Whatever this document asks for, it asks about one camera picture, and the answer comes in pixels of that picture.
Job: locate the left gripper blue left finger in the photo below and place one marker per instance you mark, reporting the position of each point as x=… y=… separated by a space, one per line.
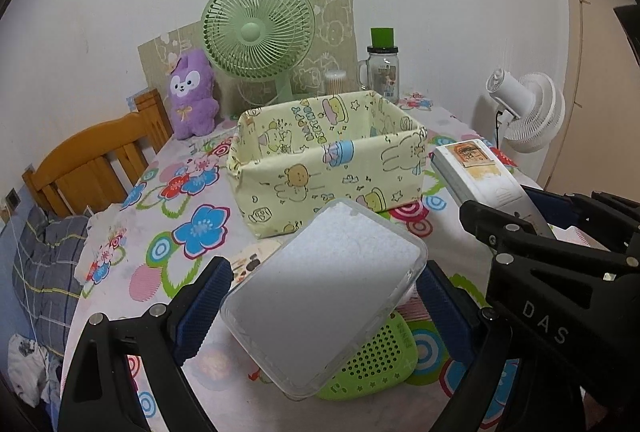
x=198 y=305

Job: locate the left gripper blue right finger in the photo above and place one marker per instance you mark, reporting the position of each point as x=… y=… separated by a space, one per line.
x=454 y=313

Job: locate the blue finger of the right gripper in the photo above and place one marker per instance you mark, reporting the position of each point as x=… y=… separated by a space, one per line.
x=553 y=209

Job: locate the green perforated speaker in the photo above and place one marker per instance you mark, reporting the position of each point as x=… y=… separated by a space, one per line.
x=386 y=360

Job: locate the white long rectangular box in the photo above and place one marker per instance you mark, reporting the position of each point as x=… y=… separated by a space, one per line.
x=471 y=171

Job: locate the clear plastic box white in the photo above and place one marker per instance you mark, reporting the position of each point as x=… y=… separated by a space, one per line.
x=303 y=313

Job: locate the white standing fan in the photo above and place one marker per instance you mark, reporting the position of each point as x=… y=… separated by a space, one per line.
x=532 y=109

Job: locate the floral tablecloth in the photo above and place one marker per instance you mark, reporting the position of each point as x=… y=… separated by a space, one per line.
x=167 y=232

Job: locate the grey plaid bedding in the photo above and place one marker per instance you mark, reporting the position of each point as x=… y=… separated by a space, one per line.
x=39 y=294

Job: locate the wooden chair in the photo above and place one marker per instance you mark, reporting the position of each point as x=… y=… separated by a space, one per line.
x=77 y=174

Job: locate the yellow cartoon fabric box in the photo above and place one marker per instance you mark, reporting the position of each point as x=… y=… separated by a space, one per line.
x=287 y=161

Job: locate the purple plush toy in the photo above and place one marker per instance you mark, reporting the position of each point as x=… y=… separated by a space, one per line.
x=192 y=106

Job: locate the glass jar green lid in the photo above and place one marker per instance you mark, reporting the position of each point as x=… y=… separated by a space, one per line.
x=380 y=71

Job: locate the cotton swab container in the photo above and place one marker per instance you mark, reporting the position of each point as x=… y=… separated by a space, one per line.
x=335 y=82

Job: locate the beige cartoon board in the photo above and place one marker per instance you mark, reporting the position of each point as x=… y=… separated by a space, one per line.
x=334 y=48

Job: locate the green desk fan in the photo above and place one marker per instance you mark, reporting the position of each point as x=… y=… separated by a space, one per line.
x=259 y=40

